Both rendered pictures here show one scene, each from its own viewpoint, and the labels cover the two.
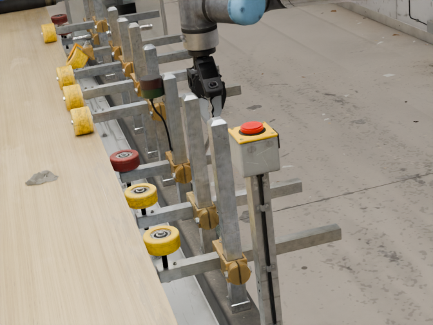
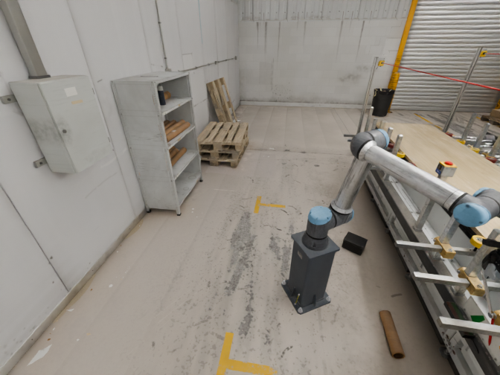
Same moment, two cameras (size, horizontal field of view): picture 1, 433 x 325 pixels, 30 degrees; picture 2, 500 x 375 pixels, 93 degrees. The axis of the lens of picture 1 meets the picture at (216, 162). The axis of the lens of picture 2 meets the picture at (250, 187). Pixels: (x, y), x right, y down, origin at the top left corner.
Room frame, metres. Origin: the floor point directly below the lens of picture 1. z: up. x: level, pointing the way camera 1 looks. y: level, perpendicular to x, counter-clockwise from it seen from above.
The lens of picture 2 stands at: (2.97, -0.67, 1.84)
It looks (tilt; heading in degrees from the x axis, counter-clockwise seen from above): 31 degrees down; 203
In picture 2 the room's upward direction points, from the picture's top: straight up
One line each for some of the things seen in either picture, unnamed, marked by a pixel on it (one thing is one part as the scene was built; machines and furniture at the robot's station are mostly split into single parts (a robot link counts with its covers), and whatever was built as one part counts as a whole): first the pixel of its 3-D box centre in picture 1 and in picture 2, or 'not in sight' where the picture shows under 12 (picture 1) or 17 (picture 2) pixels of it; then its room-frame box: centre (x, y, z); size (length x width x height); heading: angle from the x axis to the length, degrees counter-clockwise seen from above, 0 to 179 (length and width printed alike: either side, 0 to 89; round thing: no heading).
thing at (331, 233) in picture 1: (250, 253); (434, 248); (1.61, -0.05, 0.81); 0.43 x 0.03 x 0.04; 103
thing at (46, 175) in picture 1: (40, 175); not in sight; (1.97, 0.46, 0.91); 0.09 x 0.07 x 0.02; 115
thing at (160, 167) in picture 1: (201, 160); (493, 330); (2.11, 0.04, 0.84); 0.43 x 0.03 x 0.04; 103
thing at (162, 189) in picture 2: not in sight; (167, 143); (0.76, -2.72, 0.78); 0.90 x 0.45 x 1.55; 14
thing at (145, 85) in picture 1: (151, 82); not in sight; (2.04, 0.15, 1.11); 0.06 x 0.06 x 0.02
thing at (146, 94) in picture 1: (152, 91); not in sight; (2.04, 0.15, 1.08); 0.06 x 0.06 x 0.02
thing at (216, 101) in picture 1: (214, 108); (490, 273); (1.99, -0.01, 1.03); 0.06 x 0.03 x 0.09; 13
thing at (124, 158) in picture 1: (126, 172); not in sight; (2.06, 0.25, 0.85); 0.08 x 0.08 x 0.11
